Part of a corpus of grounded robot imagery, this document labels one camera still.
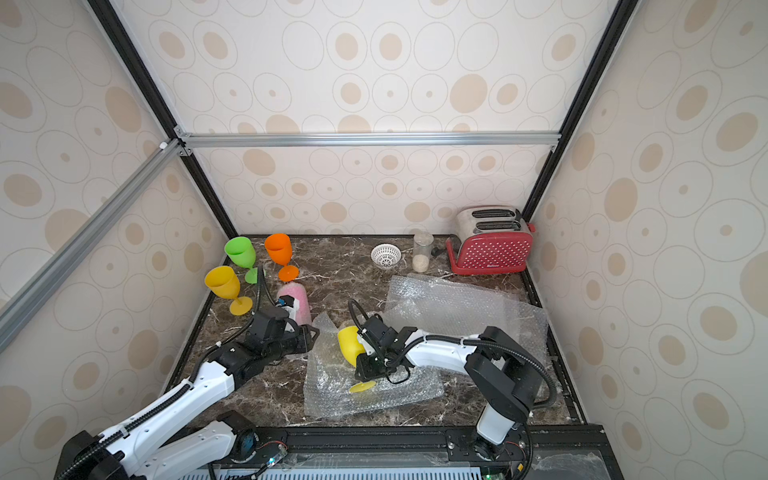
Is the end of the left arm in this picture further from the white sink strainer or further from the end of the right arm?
the white sink strainer

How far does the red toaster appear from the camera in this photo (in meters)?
0.99

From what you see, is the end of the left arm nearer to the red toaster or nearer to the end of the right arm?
the end of the right arm

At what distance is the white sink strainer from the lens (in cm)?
111

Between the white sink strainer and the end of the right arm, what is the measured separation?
1.26ft

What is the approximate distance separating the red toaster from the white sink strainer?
0.21m

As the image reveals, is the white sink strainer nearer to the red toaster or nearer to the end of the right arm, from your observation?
the red toaster

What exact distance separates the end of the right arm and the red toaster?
45 cm

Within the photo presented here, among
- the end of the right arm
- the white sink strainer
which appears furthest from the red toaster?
the end of the right arm

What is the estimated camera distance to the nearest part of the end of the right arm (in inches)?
24.8

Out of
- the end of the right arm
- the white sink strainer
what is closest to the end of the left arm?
the end of the right arm

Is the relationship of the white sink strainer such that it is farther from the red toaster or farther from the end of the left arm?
the end of the left arm
